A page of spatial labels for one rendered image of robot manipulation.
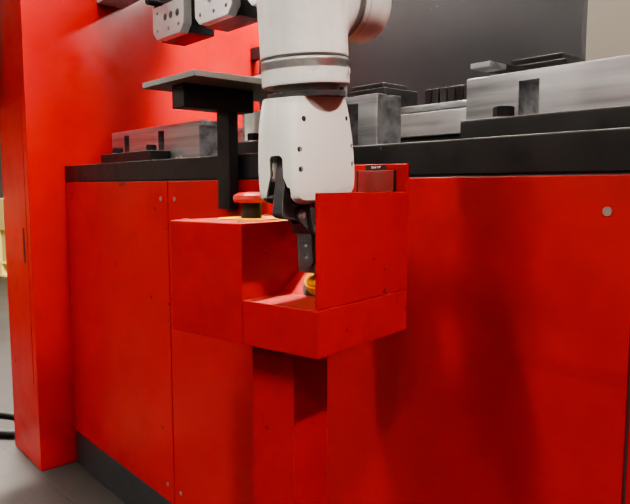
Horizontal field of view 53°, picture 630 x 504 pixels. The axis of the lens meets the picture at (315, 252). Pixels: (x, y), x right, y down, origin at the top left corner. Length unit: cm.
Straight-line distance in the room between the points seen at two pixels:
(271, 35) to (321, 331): 27
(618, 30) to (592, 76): 229
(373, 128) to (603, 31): 220
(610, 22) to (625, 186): 249
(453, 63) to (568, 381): 105
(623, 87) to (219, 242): 51
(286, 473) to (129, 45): 158
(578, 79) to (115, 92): 145
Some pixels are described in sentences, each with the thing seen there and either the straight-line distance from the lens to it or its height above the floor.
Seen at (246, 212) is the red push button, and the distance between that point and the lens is 70.
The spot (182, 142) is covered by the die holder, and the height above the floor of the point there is 92.
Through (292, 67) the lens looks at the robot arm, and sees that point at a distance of 59.
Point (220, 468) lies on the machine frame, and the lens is 135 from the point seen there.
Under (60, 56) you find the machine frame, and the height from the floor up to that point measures 118.
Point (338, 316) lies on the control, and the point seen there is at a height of 70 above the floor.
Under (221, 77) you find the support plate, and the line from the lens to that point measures 108.
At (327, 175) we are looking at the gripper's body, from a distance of 61.
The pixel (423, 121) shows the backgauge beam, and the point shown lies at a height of 95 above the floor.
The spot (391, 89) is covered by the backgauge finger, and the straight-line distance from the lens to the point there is 138.
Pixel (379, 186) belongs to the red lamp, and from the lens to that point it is 70.
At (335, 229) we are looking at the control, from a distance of 58.
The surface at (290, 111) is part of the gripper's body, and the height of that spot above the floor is 88.
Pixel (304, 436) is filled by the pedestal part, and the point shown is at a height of 55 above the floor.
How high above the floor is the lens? 81
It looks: 6 degrees down
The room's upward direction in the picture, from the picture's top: straight up
